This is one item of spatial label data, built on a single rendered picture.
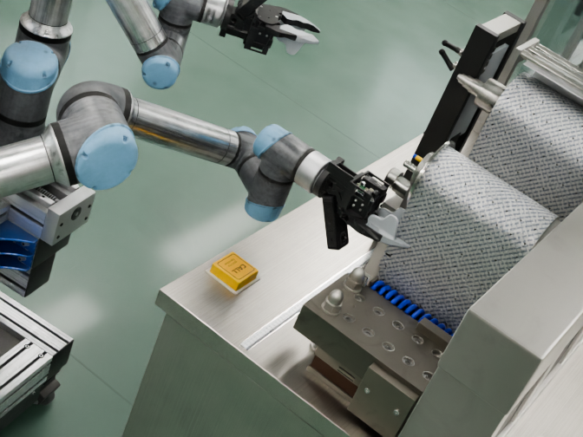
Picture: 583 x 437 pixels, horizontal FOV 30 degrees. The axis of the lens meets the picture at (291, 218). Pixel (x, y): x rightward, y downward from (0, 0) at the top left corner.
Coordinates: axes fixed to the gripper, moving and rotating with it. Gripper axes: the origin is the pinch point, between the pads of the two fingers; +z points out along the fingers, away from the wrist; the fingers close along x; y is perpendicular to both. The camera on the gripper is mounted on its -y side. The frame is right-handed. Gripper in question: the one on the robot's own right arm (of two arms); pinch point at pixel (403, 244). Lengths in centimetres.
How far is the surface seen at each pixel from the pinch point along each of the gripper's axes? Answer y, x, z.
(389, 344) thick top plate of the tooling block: -9.8, -14.4, 9.8
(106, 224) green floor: -113, 79, -116
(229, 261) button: -20.2, -9.9, -27.8
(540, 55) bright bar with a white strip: 32.5, 33.4, -1.4
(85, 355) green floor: -113, 29, -77
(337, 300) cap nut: -6.3, -17.5, -1.8
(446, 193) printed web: 14.2, 0.1, 2.7
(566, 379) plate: 31, -52, 40
